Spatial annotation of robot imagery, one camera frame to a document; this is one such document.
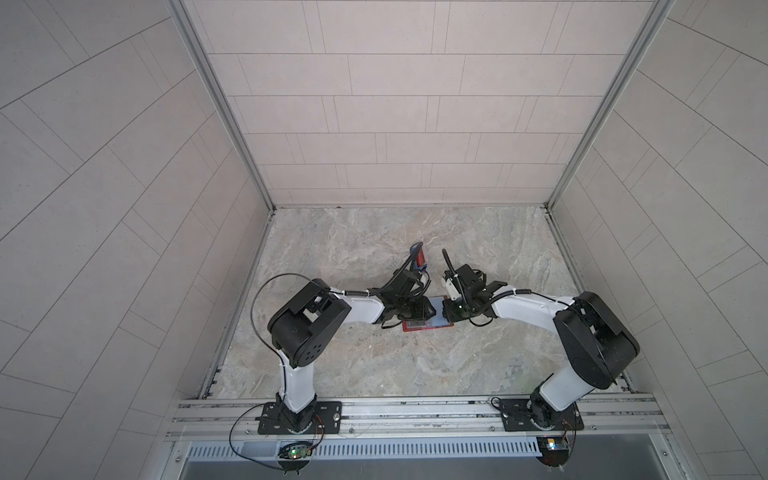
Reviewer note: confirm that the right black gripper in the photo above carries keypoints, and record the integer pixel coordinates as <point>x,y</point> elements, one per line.
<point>447,312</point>

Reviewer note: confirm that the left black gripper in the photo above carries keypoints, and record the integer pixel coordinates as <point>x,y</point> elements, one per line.
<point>421,311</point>

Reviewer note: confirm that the red credit card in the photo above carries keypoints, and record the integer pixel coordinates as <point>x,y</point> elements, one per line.
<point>421,262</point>

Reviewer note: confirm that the red card holder wallet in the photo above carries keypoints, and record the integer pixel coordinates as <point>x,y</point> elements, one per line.
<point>428,315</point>

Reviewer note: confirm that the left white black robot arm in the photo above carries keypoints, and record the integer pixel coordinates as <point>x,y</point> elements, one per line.
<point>303,328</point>

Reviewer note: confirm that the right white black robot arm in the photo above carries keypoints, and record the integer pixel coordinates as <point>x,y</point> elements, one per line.
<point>597,344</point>

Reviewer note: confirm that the white ventilation grille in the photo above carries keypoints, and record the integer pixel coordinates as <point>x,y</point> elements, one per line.
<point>371,449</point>

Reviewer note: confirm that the right circuit board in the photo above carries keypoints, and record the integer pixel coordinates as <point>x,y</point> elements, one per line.
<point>555,451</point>

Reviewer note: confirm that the left green circuit board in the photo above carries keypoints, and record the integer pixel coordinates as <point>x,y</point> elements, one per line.
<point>295,451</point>

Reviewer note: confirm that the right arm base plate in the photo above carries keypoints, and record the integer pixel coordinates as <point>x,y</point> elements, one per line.
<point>525,415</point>

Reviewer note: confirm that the aluminium mounting rail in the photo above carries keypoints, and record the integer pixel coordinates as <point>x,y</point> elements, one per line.
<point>411,417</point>

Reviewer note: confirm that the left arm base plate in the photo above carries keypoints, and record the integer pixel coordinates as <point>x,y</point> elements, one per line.
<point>319,416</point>

